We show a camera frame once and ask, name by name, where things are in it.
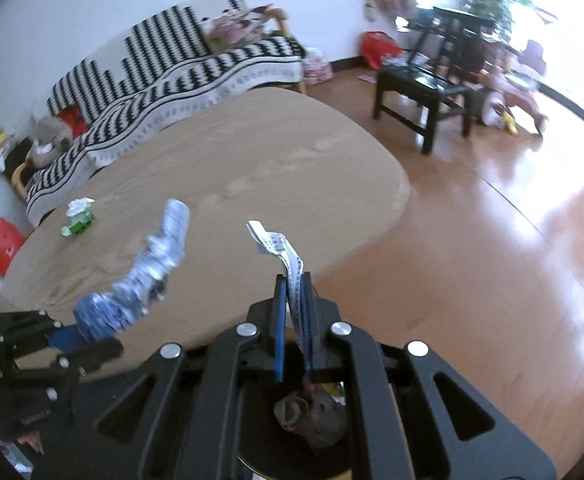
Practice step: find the green and white wrapper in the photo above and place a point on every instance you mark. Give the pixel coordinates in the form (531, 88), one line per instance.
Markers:
(79, 217)

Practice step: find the red cushion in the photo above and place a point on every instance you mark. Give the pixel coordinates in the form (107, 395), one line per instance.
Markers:
(74, 120)

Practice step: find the black gold-rimmed waste bin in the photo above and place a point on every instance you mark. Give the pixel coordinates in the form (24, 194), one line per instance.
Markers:
(272, 450)

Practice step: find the black wooden chair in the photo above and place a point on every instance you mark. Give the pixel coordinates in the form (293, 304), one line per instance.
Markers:
(411, 80)
(459, 20)

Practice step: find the pink ride-on toy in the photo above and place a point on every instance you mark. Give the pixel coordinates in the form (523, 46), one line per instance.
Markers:
(519, 90)

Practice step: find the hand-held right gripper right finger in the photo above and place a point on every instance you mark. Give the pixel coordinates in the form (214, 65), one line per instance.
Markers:
(307, 330)

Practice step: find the white printed paper strip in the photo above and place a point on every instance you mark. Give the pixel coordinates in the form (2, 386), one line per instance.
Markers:
(282, 250)

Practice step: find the dark cloth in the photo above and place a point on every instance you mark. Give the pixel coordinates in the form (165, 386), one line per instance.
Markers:
(19, 150)

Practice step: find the yellow toy piece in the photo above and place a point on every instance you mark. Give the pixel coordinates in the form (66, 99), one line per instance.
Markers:
(509, 122)

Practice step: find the black white striped sofa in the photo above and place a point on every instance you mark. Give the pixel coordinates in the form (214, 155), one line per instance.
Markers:
(172, 70)

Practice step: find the pink cloth pile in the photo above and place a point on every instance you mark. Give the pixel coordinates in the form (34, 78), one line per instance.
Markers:
(234, 27)

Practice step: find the brown crumpled paper wad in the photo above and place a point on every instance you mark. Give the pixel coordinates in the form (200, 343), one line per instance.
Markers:
(312, 417)

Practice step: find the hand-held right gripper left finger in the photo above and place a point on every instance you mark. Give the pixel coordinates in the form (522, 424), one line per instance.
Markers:
(280, 325)

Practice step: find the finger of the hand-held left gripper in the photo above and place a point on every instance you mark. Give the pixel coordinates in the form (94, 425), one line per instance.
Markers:
(92, 355)
(27, 322)

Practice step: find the pink white plastic bag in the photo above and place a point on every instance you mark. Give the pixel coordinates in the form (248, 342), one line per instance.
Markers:
(317, 67)

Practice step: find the brown teddy bear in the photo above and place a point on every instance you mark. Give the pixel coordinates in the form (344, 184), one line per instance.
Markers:
(47, 140)

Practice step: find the red plastic bag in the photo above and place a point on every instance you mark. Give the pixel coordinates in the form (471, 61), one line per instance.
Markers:
(379, 47)

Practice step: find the small flat packet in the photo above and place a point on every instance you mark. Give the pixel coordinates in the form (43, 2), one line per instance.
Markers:
(366, 78)

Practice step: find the red boxy bag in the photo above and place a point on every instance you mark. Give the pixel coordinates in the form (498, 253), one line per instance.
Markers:
(2, 245)

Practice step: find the long silver blue wrapper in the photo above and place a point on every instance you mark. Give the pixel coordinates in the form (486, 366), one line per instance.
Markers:
(162, 255)

